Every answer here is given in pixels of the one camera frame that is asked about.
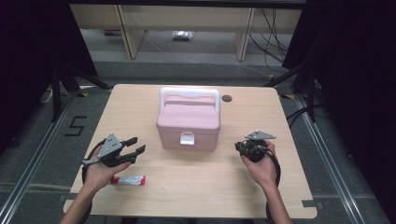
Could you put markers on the dark tape patch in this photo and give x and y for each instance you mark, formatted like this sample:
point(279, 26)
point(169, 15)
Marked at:
point(311, 203)
point(67, 198)

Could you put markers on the person's left hand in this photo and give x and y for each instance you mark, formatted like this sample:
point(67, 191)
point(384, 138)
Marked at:
point(98, 174)

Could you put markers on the beige wooden shelf unit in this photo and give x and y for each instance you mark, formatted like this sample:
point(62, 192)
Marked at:
point(186, 18)

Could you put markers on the dark curtain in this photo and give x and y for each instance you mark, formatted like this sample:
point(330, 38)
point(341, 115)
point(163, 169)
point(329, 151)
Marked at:
point(358, 77)
point(28, 62)

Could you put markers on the red and white toothpaste tube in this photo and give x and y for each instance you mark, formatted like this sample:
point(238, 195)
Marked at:
point(130, 180)

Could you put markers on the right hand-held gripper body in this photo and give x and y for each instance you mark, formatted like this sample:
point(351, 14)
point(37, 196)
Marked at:
point(252, 151)

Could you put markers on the person's right hand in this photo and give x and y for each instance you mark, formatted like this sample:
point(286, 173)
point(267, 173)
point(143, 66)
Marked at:
point(264, 171)

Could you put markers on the pink storage box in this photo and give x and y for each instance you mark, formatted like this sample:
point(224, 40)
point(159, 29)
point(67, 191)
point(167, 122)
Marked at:
point(186, 119)

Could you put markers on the yellow and black tape piece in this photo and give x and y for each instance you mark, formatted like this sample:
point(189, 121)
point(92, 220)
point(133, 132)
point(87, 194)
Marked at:
point(288, 96)
point(82, 94)

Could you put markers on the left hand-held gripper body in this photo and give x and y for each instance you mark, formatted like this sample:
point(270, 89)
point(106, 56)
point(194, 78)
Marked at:
point(109, 146)

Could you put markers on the black metal stand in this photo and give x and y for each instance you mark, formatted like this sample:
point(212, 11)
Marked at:
point(56, 93)
point(310, 93)

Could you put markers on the clear plastic bag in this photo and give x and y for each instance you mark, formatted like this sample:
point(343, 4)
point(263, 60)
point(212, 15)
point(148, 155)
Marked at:
point(183, 35)

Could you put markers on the aluminium floor rail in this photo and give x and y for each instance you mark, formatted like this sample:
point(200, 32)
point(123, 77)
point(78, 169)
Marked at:
point(37, 155)
point(327, 161)

